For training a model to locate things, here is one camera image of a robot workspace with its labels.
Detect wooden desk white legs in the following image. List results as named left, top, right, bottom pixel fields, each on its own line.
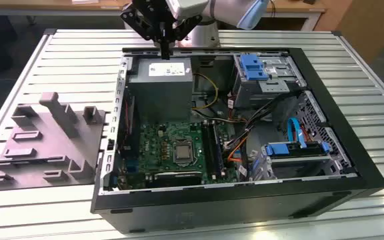
left=0, top=0, right=328, bottom=32

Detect wooden cabinet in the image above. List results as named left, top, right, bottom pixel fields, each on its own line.
left=335, top=0, right=384, bottom=65

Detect black RAM slot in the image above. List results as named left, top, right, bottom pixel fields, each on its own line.
left=200, top=120, right=214, bottom=177

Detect orange wires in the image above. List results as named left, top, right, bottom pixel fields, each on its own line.
left=226, top=147, right=246, bottom=164

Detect blue flat data cable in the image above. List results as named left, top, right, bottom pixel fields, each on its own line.
left=286, top=116, right=309, bottom=149

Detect blue plastic drive latch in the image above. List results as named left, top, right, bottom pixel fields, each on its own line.
left=240, top=54, right=268, bottom=81

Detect hard disk in blue carrier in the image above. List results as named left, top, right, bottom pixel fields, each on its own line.
left=264, top=141, right=329, bottom=159

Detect metal drive cage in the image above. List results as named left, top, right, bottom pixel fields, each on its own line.
left=233, top=53, right=308, bottom=108

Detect silver CPU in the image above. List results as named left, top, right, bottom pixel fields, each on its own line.
left=173, top=144, right=194, bottom=162

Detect black graphics card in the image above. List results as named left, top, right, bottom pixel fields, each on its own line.
left=146, top=171, right=202, bottom=188

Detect black open PC case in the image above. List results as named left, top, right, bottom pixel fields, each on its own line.
left=89, top=46, right=384, bottom=235

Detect grey parts rack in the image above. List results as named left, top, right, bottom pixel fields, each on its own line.
left=0, top=91, right=112, bottom=192

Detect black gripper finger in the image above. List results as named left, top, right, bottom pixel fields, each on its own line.
left=120, top=5, right=165, bottom=60
left=164, top=14, right=202, bottom=60

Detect grey power supply unit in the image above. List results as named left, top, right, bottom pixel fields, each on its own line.
left=126, top=57, right=193, bottom=125

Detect yellow wire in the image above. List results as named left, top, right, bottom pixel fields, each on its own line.
left=192, top=72, right=220, bottom=110

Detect black cable bundle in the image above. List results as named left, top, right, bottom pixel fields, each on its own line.
left=224, top=91, right=302, bottom=151

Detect green motherboard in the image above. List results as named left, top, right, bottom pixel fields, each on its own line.
left=113, top=121, right=242, bottom=191

